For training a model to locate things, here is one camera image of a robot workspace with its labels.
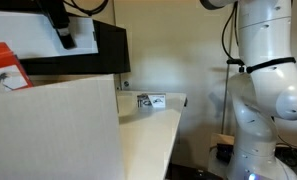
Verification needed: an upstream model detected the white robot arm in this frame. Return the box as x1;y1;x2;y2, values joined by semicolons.
199;0;297;180

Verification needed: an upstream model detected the red and black box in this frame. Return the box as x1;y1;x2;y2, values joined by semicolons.
0;43;33;93

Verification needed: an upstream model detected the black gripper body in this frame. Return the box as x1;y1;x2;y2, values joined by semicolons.
37;0;68;27

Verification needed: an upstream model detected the brown cardboard box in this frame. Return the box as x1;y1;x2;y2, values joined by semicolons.
210;133;234;149

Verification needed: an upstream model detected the grey white oblong box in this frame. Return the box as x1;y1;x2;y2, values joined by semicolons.
0;11;98;59

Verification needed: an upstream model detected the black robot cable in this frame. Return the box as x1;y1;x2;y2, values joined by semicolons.
62;0;110;17

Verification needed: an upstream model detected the large white storage box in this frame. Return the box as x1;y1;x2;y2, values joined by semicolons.
0;75;125;180

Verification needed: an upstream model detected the small white box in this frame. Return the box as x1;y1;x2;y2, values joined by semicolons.
137;93;166;108

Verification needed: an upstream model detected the black camera on stand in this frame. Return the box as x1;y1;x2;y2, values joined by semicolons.
226;59;245;73

